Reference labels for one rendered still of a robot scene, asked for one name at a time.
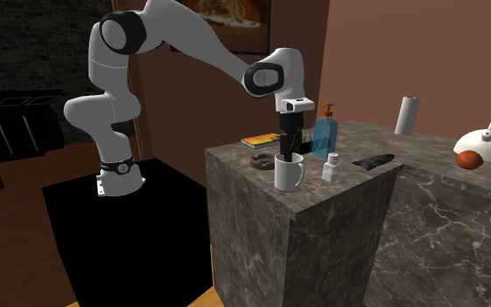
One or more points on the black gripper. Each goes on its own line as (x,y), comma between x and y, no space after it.
(290,123)

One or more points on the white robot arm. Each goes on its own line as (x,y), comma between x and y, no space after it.
(113,106)

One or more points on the white mug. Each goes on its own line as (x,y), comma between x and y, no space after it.
(288,174)

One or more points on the orange yellow book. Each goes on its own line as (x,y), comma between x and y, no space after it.
(261,140)

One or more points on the dark round ashtray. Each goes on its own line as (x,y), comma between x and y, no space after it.
(262,162)

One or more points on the blue soap dispenser bottle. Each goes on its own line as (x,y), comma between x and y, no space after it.
(325,137)

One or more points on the small white bottle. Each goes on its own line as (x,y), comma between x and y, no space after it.
(331,169)

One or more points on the black flat remote control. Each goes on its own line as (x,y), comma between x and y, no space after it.
(372,161)

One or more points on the white paper towel roll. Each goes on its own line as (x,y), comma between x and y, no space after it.
(407,115)

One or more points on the black robot stand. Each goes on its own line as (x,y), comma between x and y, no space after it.
(134,238)

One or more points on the orange round fruit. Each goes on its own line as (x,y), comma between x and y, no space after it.
(469,160)

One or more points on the white kettle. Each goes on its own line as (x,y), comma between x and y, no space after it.
(489,142)

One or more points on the black cabinet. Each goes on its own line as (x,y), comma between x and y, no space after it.
(15,123)

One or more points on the framed wall picture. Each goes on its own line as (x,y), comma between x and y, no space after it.
(232,25)

